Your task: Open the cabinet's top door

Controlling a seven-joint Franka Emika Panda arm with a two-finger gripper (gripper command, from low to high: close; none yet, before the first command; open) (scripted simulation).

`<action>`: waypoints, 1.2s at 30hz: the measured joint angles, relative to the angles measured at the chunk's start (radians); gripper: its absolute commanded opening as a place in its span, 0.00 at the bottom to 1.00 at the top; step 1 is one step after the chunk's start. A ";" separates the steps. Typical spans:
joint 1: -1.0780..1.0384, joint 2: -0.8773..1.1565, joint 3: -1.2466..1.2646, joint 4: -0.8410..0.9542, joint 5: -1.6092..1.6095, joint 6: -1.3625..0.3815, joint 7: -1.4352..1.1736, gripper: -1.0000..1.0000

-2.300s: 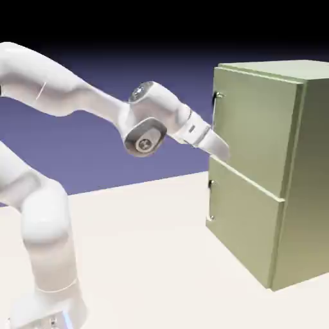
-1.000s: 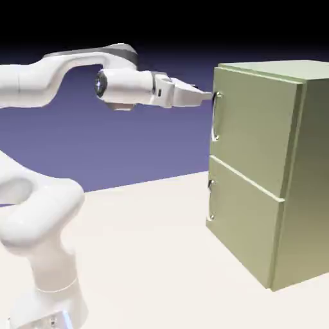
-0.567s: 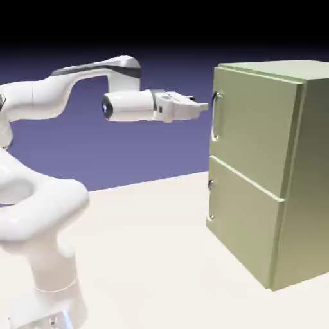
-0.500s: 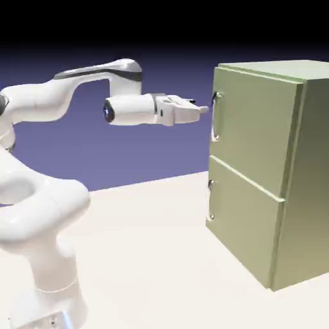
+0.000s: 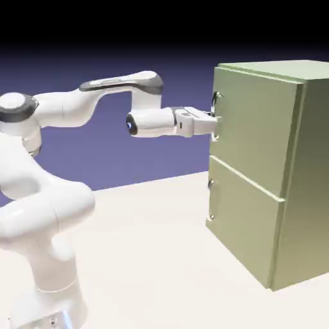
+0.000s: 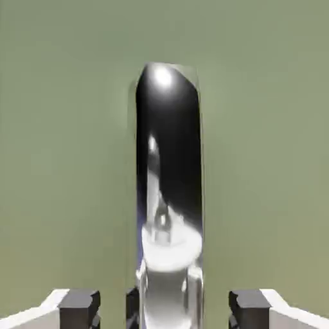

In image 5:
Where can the green painted cabinet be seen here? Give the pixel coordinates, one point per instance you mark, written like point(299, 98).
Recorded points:
point(303, 180)

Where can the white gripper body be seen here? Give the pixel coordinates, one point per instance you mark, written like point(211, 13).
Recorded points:
point(201, 122)

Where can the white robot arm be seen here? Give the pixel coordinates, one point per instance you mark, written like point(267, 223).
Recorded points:
point(64, 108)

